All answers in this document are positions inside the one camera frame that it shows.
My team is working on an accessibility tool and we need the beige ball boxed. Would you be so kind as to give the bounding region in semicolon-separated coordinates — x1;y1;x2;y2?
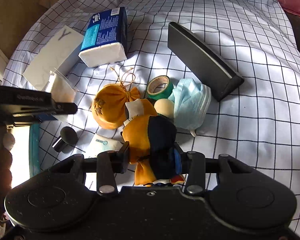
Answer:
154;99;174;119

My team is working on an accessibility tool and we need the white cardboard box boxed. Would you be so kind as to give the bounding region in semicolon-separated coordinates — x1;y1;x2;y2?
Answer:
23;26;84;90

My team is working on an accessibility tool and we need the checked white tablecloth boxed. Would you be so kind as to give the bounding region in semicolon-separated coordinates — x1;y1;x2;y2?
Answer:
3;0;300;236

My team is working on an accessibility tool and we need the clear bag with white pad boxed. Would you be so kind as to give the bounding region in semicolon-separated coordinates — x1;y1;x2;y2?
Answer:
44;67;80;123

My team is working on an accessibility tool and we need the small white wipes packet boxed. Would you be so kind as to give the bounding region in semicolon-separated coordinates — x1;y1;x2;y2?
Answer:
84;134;123;158

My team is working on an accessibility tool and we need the black round-headed brush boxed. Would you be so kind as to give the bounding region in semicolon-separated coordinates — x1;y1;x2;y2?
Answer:
52;126;78;153

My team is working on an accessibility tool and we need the orange and black plush toy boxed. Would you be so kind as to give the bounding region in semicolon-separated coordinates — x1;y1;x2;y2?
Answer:
122;99;185;186

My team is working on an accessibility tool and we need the orange drawstring pouch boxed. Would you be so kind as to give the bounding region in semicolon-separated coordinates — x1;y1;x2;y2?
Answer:
91;66;141;130

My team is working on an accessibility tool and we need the blue tissue pack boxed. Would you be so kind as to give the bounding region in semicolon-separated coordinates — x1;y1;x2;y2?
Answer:
79;7;127;68

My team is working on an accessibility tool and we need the green tape roll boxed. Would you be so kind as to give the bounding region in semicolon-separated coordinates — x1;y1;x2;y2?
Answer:
146;75;173;100

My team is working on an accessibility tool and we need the black flat case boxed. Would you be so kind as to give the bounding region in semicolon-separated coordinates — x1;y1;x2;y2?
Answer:
167;22;244;102

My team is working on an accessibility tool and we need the light blue face mask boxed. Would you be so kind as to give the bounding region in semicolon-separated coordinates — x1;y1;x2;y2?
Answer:
168;78;212;137

